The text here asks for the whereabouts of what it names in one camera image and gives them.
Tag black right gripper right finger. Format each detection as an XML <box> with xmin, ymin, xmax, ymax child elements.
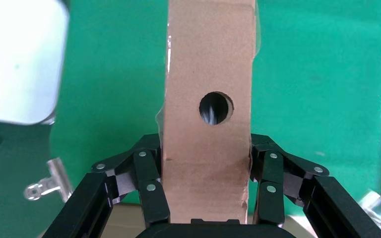
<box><xmin>250</xmin><ymin>133</ymin><xmax>381</xmax><ymax>238</ymax></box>

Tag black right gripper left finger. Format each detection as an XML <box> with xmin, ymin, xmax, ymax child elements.
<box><xmin>42</xmin><ymin>133</ymin><xmax>172</xmax><ymax>238</ymax></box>

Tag small cardboard box with hole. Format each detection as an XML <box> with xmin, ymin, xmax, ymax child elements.
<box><xmin>156</xmin><ymin>0</ymin><xmax>260</xmax><ymax>226</ymax></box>

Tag silver metal binder clip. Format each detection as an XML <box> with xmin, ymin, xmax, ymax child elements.
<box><xmin>358</xmin><ymin>189</ymin><xmax>381</xmax><ymax>236</ymax></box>
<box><xmin>23</xmin><ymin>157</ymin><xmax>73</xmax><ymax>203</ymax></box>

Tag green table cloth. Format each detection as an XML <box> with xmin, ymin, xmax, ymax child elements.
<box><xmin>51</xmin><ymin>0</ymin><xmax>381</xmax><ymax>218</ymax></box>

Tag white rounded robot casing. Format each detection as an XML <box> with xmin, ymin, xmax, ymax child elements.
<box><xmin>0</xmin><ymin>0</ymin><xmax>70</xmax><ymax>126</ymax></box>

